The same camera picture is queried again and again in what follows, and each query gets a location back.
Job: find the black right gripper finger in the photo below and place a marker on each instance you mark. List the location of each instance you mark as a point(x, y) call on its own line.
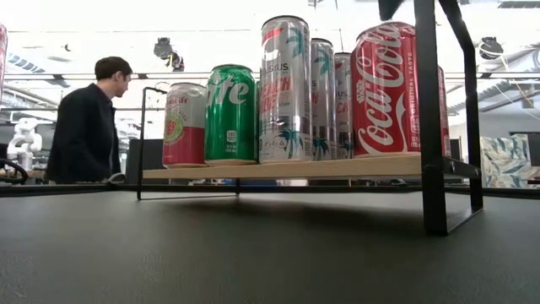
point(388, 8)

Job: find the silver Celsius energy drink can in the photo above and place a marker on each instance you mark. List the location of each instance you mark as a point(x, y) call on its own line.
point(284, 105)
point(324, 105)
point(343, 105)

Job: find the green Sprite can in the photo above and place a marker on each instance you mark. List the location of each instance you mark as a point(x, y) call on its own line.
point(230, 118)

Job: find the pink silver sparkling water can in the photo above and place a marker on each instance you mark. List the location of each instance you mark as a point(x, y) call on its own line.
point(184, 126)

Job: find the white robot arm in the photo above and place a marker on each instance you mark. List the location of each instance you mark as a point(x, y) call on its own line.
point(25, 139)

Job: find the wooden board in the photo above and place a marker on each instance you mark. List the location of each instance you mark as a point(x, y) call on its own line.
point(295, 169)

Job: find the person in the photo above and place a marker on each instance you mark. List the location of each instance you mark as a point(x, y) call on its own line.
point(84, 135)

